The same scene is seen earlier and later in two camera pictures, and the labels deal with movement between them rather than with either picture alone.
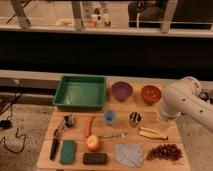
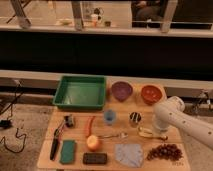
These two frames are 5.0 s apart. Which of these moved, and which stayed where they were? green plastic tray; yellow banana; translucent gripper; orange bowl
Moved: translucent gripper
Stayed: yellow banana; orange bowl; green plastic tray
